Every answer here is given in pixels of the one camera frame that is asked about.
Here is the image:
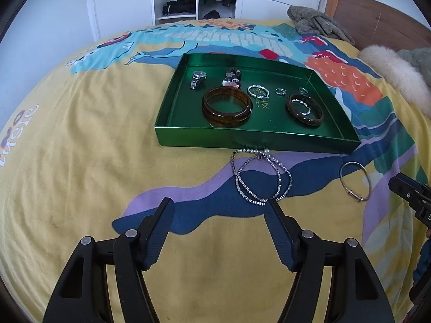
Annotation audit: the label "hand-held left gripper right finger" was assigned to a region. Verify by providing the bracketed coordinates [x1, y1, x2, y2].
[264, 199, 394, 323]

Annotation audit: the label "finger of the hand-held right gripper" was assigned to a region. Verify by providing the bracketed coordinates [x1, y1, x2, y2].
[397, 173, 431, 194]
[388, 178, 431, 210]

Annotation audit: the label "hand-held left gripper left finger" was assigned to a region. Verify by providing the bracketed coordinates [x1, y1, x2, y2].
[43, 198, 176, 323]

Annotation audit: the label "silver beaded necklace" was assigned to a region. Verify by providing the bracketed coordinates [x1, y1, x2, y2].
[230, 147, 293, 206]

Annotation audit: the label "plain silver bangle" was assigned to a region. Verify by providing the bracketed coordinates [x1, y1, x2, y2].
[339, 161, 373, 202]

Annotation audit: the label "green jewelry box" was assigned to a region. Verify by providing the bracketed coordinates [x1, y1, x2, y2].
[154, 52, 362, 156]

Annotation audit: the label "twisted silver bracelet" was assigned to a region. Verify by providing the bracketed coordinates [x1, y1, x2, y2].
[247, 85, 270, 99]
[291, 97, 312, 115]

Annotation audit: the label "silver wristwatch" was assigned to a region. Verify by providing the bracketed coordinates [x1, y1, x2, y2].
[189, 70, 208, 91]

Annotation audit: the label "brown beaded bracelet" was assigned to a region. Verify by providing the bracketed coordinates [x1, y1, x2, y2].
[222, 68, 244, 89]

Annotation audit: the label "person's right hand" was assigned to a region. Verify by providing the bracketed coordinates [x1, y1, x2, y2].
[413, 238, 431, 284]

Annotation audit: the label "yellow printed bedspread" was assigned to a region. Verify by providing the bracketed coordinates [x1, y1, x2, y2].
[0, 18, 431, 323]

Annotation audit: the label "white fluffy pillow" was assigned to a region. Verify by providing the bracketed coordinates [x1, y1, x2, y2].
[359, 44, 431, 118]

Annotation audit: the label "dark brown bangle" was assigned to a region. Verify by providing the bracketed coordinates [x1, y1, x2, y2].
[286, 93, 326, 128]

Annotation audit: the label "amber bangle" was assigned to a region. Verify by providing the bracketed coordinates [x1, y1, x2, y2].
[201, 87, 254, 129]

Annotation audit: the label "wooden headboard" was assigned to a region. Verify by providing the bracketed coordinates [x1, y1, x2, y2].
[324, 0, 431, 52]

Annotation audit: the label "grey towel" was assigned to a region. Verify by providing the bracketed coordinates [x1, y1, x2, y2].
[287, 5, 356, 45]

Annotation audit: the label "black folded clothes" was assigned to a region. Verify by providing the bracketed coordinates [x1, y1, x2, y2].
[162, 0, 197, 16]

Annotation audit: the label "white door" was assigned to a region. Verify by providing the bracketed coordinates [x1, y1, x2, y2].
[85, 0, 157, 41]

